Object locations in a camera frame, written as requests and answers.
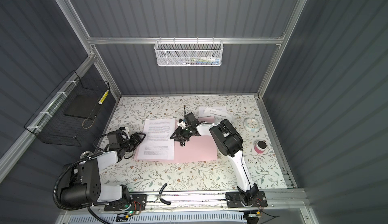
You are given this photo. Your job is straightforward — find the pink tape roll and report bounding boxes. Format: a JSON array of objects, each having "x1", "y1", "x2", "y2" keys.
[{"x1": 254, "y1": 140, "x2": 268, "y2": 154}]

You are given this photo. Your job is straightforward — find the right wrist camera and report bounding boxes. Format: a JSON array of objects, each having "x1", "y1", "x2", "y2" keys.
[{"x1": 177, "y1": 119, "x2": 187, "y2": 129}]

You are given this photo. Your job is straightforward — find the black pad in basket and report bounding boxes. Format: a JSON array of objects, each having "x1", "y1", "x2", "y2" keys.
[{"x1": 64, "y1": 95, "x2": 102, "y2": 119}]

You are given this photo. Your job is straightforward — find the white paper sheet underneath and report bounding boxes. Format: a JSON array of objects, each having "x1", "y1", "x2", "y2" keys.
[{"x1": 199, "y1": 106, "x2": 232, "y2": 123}]

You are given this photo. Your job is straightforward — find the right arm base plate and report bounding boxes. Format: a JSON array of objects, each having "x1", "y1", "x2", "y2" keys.
[{"x1": 225, "y1": 191, "x2": 268, "y2": 208}]

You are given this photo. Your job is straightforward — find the pink file folder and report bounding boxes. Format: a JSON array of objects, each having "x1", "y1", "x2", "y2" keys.
[{"x1": 134, "y1": 122, "x2": 217, "y2": 163}]

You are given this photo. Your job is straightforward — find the white round tape dispenser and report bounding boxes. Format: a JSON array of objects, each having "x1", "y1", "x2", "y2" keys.
[{"x1": 244, "y1": 118, "x2": 260, "y2": 133}]

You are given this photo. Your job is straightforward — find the white ventilated cable duct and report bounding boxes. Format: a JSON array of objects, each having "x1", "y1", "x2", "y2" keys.
[{"x1": 68, "y1": 211, "x2": 248, "y2": 224}]

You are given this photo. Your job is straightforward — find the black wire mesh basket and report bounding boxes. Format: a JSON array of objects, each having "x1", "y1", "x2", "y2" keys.
[{"x1": 24, "y1": 73, "x2": 110, "y2": 147}]

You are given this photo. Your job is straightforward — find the silver drink can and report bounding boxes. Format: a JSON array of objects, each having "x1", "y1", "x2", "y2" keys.
[{"x1": 80, "y1": 151, "x2": 94, "y2": 159}]

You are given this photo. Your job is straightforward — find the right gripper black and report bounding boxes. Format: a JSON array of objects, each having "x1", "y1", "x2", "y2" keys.
[{"x1": 171, "y1": 127, "x2": 193, "y2": 142}]

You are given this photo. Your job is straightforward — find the pens in white basket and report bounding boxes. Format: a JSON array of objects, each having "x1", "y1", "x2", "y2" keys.
[{"x1": 177, "y1": 56, "x2": 221, "y2": 66}]

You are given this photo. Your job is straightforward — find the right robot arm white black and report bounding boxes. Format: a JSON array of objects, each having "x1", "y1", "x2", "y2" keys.
[{"x1": 170, "y1": 113, "x2": 259, "y2": 206}]

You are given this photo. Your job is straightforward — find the black handled pliers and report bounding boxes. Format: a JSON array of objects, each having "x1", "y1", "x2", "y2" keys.
[{"x1": 157, "y1": 183, "x2": 172, "y2": 206}]

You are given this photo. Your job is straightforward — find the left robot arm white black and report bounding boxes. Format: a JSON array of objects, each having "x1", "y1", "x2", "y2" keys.
[{"x1": 52, "y1": 127, "x2": 146, "y2": 211}]

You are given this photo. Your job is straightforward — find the white wire mesh basket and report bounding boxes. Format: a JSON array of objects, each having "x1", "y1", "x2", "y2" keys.
[{"x1": 154, "y1": 40, "x2": 224, "y2": 67}]

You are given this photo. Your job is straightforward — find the printed white paper sheet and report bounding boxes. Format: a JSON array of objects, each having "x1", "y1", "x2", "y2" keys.
[{"x1": 136, "y1": 118, "x2": 175, "y2": 161}]

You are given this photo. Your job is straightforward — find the yellow marker in basket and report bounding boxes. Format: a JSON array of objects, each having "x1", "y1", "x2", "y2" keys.
[{"x1": 98, "y1": 90, "x2": 110, "y2": 105}]

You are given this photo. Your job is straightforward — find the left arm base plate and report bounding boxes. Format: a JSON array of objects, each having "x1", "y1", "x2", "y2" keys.
[{"x1": 104, "y1": 194, "x2": 148, "y2": 211}]

